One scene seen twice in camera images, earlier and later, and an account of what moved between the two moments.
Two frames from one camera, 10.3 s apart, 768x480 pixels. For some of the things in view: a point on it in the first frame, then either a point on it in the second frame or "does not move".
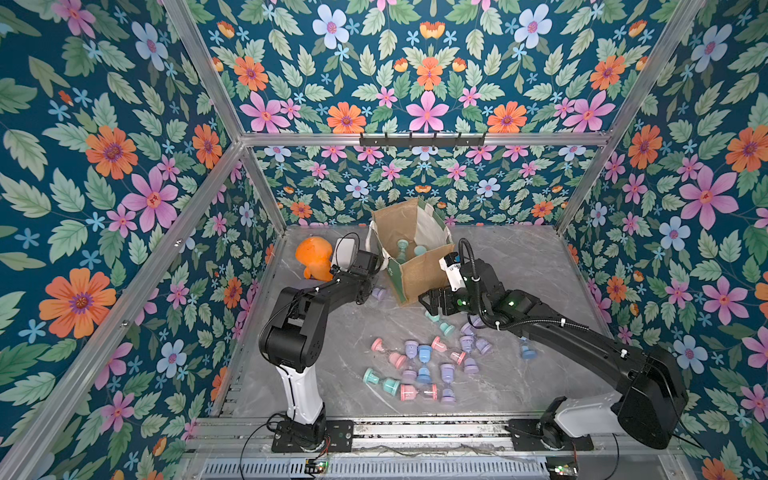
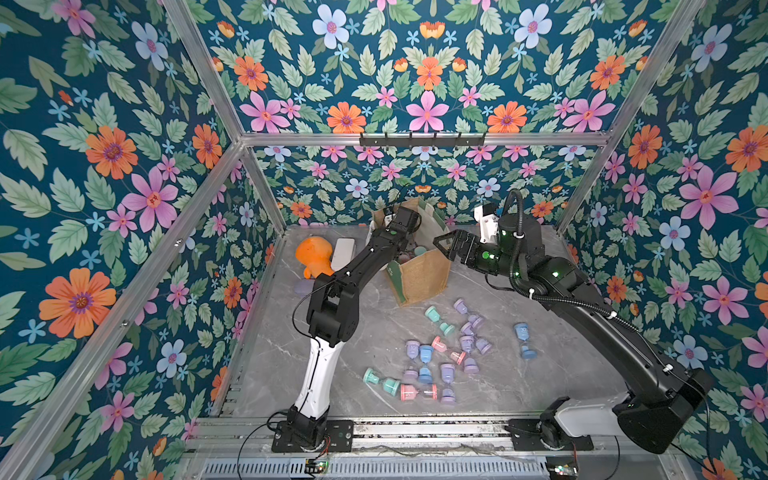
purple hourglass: [411, 348] does not move
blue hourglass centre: [424, 375] does not move
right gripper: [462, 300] to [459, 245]
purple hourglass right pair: [482, 345] does not move
